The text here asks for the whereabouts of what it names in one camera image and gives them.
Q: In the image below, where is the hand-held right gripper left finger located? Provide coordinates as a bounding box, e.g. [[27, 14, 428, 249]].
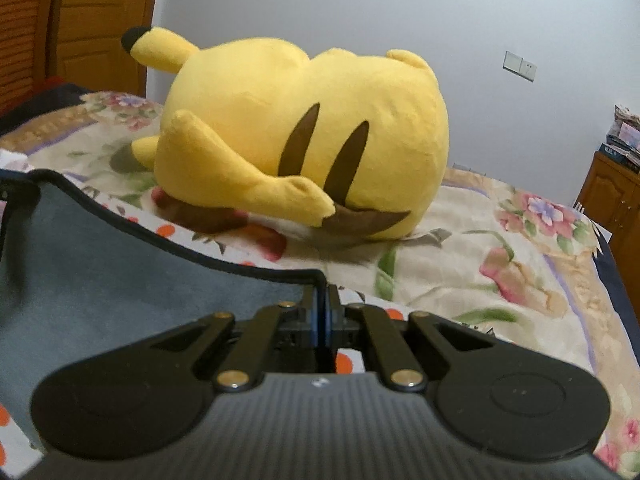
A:
[[149, 283, 324, 394]]

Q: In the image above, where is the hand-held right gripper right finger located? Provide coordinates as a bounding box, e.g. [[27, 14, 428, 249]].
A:
[[325, 284, 496, 394]]

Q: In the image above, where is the grey towel with black edge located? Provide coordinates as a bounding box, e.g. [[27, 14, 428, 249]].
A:
[[0, 169, 326, 453]]

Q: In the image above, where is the floral bed sheet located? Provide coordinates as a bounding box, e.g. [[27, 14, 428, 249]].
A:
[[0, 90, 640, 480]]

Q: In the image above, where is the yellow plush toy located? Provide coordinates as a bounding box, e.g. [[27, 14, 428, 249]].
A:
[[121, 26, 451, 242]]

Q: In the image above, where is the dark blue bedding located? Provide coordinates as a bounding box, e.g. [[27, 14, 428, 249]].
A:
[[595, 224, 640, 332], [0, 80, 92, 134]]

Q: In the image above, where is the wooden cabinet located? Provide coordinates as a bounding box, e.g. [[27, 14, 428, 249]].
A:
[[575, 151, 640, 261]]

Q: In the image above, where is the pile of books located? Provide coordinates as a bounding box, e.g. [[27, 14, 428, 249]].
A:
[[597, 104, 640, 174]]

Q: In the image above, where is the wooden door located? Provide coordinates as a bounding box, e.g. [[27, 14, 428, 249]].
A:
[[47, 0, 164, 97]]

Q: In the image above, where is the wooden louvered panel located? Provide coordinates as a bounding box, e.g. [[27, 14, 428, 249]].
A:
[[0, 0, 62, 117]]

